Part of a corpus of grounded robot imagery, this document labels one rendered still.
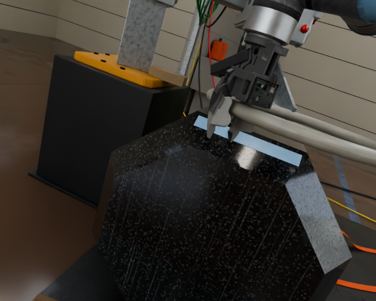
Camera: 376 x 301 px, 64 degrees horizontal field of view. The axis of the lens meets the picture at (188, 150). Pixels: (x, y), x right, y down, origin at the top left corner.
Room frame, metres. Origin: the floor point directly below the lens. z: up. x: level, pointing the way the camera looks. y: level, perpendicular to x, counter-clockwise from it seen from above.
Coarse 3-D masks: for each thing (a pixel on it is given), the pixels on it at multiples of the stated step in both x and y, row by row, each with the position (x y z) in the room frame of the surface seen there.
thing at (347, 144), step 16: (208, 96) 0.70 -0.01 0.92; (240, 112) 0.58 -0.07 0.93; (256, 112) 0.56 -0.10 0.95; (272, 112) 0.97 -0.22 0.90; (288, 112) 0.97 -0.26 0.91; (272, 128) 0.54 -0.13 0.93; (288, 128) 0.53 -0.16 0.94; (304, 128) 0.53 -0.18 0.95; (320, 128) 0.93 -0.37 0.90; (336, 128) 0.91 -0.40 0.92; (304, 144) 0.52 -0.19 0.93; (320, 144) 0.51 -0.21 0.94; (336, 144) 0.51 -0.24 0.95; (352, 144) 0.52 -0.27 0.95; (368, 144) 0.81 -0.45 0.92; (352, 160) 0.52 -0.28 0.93; (368, 160) 0.52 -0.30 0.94
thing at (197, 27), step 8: (208, 0) 3.52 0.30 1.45; (200, 8) 3.64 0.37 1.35; (208, 8) 4.00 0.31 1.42; (216, 8) 4.10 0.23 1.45; (200, 16) 3.67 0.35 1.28; (208, 16) 4.01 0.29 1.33; (200, 24) 3.78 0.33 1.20; (192, 32) 3.86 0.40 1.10; (208, 32) 3.78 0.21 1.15; (192, 40) 3.86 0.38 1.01; (208, 40) 3.75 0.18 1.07; (192, 48) 3.86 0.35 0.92; (200, 48) 3.92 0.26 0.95; (208, 48) 3.72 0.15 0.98; (200, 56) 3.90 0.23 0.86; (184, 64) 3.86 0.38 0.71; (184, 72) 3.85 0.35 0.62; (200, 88) 3.81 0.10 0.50; (200, 96) 3.78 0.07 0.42; (328, 184) 3.30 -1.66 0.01
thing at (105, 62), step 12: (84, 60) 1.59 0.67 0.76; (96, 60) 1.58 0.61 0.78; (108, 60) 1.70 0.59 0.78; (108, 72) 1.57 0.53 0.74; (120, 72) 1.55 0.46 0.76; (132, 72) 1.58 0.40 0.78; (144, 72) 1.71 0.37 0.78; (144, 84) 1.52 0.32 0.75; (156, 84) 1.59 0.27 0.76; (168, 84) 1.76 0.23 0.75
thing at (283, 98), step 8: (240, 40) 1.59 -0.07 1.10; (248, 48) 1.44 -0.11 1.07; (280, 64) 1.33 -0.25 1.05; (280, 72) 1.26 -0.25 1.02; (280, 80) 1.22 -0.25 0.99; (280, 88) 1.17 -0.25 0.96; (288, 88) 1.11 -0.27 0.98; (280, 96) 1.14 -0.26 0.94; (288, 96) 1.06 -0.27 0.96; (272, 104) 1.05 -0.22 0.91; (280, 104) 1.07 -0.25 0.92; (288, 104) 1.03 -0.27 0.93; (288, 120) 0.98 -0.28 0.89
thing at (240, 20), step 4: (248, 0) 1.78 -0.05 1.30; (252, 0) 1.62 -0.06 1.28; (248, 4) 1.72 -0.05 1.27; (244, 8) 1.84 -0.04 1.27; (248, 8) 1.67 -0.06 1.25; (244, 12) 1.79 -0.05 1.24; (248, 12) 1.62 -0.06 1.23; (236, 16) 2.10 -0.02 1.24; (240, 16) 1.91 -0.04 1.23; (244, 16) 1.72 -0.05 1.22; (236, 20) 2.02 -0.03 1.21; (240, 20) 1.84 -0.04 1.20; (244, 20) 1.68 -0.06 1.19; (236, 24) 2.06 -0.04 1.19; (240, 24) 1.88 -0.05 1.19; (240, 28) 2.08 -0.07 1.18; (244, 36) 1.58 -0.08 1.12; (244, 44) 1.56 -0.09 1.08
